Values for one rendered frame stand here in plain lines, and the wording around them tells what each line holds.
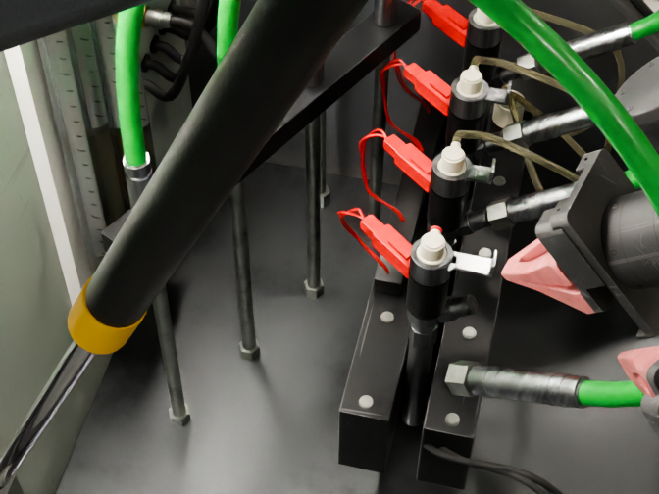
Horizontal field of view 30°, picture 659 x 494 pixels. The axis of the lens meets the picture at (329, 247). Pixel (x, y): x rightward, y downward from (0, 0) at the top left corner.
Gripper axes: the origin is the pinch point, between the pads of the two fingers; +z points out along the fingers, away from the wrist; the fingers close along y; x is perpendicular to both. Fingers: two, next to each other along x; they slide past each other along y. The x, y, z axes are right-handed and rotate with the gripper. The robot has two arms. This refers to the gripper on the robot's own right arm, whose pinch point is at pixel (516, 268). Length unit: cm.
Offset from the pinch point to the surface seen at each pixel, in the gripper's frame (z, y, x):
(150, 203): -28, 30, 34
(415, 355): 11.8, -4.1, 2.2
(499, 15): -19.9, 20.8, 10.1
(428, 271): 4.0, 3.2, 2.6
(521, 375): -5.5, 0.0, 10.2
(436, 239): 3.0, 4.4, 1.1
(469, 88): 6.3, 6.8, -13.5
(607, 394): -11.3, -1.2, 11.2
